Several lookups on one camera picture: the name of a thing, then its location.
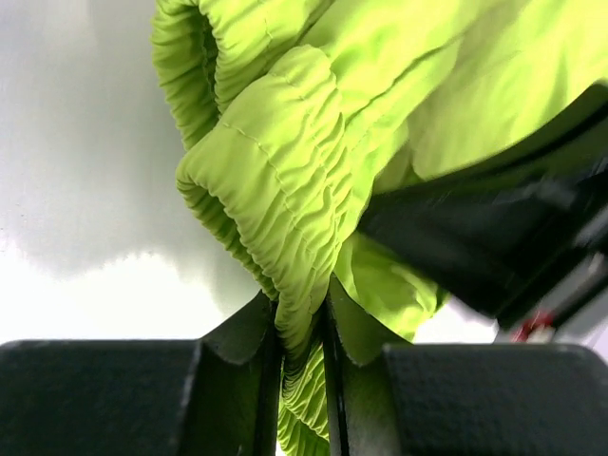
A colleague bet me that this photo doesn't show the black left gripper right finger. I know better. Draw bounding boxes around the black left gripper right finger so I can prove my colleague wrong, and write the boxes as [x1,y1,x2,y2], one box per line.
[323,280,607,455]

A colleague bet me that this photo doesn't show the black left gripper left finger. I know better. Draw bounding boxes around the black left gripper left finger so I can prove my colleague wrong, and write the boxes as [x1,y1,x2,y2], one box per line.
[1,294,281,456]

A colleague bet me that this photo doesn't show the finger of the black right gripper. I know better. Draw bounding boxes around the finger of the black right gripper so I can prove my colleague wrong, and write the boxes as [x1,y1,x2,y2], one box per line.
[359,139,607,318]

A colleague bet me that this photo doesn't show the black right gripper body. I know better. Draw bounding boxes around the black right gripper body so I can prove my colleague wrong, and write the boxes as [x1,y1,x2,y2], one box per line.
[495,228,607,345]

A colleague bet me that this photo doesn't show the lime green shorts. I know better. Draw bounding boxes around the lime green shorts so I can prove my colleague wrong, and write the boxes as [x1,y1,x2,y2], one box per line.
[152,1,607,455]

